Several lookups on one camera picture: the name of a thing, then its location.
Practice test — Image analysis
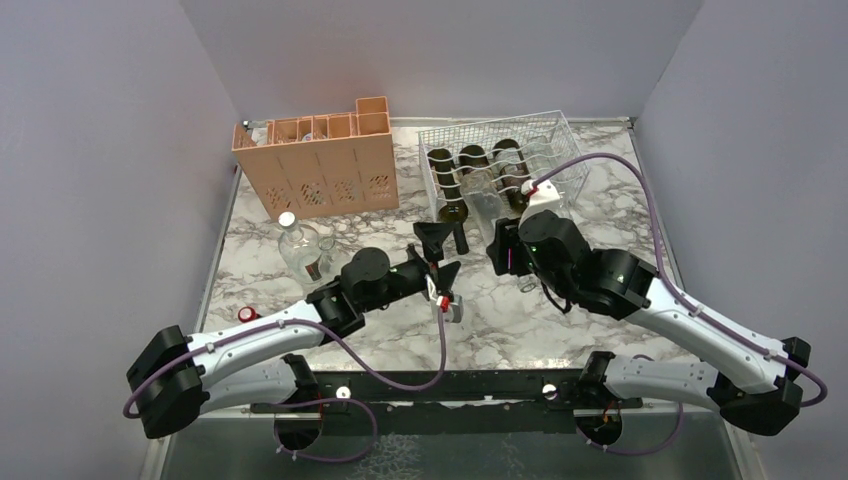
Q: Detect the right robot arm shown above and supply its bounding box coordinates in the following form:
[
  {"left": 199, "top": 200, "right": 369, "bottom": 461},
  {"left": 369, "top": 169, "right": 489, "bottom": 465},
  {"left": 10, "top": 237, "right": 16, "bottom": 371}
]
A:
[{"left": 486, "top": 210, "right": 811, "bottom": 436}]

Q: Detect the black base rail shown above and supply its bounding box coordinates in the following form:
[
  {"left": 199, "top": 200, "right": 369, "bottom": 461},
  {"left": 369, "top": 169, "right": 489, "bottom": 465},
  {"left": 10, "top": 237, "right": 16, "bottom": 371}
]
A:
[{"left": 182, "top": 367, "right": 723, "bottom": 439}]

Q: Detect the peach plastic crate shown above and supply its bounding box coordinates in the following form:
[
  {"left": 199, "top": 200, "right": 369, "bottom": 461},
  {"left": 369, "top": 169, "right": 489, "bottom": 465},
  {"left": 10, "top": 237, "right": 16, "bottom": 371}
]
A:
[{"left": 232, "top": 96, "right": 399, "bottom": 221}]

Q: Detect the small red-capped bottle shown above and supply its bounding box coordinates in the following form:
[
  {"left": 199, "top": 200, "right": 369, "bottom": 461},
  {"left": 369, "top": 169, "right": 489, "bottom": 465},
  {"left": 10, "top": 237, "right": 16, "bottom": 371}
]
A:
[{"left": 237, "top": 306, "right": 261, "bottom": 323}]

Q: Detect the clear bottle silver cap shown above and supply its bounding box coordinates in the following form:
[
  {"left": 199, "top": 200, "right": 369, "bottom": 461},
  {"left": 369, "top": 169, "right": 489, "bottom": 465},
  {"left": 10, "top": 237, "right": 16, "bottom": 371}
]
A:
[{"left": 277, "top": 211, "right": 337, "bottom": 286}]

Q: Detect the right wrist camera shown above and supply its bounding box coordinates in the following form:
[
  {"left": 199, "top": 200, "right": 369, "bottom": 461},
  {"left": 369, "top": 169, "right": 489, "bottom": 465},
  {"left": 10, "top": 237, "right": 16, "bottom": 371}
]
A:
[{"left": 519, "top": 180, "right": 567, "bottom": 225}]

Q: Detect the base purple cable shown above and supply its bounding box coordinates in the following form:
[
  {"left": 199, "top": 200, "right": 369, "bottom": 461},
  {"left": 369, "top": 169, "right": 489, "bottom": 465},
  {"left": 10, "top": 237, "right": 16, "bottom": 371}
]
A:
[
  {"left": 573, "top": 354, "right": 685, "bottom": 458},
  {"left": 272, "top": 394, "right": 380, "bottom": 465}
]

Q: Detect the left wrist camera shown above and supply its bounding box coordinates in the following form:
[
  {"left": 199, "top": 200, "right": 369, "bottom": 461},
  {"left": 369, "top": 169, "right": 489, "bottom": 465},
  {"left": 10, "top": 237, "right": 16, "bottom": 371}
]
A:
[{"left": 425, "top": 276, "right": 464, "bottom": 324}]

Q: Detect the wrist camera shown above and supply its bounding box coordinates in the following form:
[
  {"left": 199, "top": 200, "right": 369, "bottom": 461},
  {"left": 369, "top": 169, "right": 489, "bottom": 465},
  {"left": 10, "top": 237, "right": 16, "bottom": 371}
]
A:
[
  {"left": 519, "top": 180, "right": 567, "bottom": 225},
  {"left": 425, "top": 276, "right": 464, "bottom": 324}
]

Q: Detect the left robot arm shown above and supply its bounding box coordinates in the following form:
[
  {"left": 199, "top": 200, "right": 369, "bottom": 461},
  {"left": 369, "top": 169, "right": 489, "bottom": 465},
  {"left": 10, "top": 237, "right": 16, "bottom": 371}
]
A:
[{"left": 122, "top": 222, "right": 461, "bottom": 439}]

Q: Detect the white wire wine rack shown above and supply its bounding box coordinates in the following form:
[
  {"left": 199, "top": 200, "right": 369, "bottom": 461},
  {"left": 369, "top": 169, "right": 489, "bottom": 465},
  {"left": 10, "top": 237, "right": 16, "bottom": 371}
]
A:
[{"left": 418, "top": 110, "right": 581, "bottom": 218}]

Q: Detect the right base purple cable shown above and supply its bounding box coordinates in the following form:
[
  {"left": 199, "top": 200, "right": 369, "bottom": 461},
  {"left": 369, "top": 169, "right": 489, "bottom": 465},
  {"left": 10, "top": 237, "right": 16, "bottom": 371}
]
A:
[{"left": 573, "top": 354, "right": 685, "bottom": 458}]

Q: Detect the small clear glass bottle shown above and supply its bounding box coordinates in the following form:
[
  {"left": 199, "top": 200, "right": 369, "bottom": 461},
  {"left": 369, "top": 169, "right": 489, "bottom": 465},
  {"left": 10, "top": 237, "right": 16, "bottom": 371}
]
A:
[{"left": 318, "top": 236, "right": 348, "bottom": 277}]

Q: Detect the green Primitivo wine bottle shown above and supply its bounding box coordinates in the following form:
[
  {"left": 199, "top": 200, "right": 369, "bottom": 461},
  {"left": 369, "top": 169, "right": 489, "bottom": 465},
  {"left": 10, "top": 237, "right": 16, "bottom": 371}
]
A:
[{"left": 493, "top": 139, "right": 530, "bottom": 213}]

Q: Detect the green wine bottle silver neck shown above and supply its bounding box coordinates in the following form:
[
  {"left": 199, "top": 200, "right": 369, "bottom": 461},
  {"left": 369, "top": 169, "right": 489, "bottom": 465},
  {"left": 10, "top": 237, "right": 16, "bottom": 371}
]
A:
[{"left": 458, "top": 144, "right": 492, "bottom": 175}]

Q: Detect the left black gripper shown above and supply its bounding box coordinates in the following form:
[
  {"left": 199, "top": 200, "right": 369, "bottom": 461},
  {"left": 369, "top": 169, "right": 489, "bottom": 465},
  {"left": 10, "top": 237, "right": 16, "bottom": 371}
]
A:
[{"left": 361, "top": 222, "right": 461, "bottom": 313}]

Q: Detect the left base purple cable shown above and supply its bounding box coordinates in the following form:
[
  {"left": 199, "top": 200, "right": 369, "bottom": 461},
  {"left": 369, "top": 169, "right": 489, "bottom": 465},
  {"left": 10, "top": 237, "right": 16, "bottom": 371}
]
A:
[{"left": 272, "top": 394, "right": 380, "bottom": 465}]

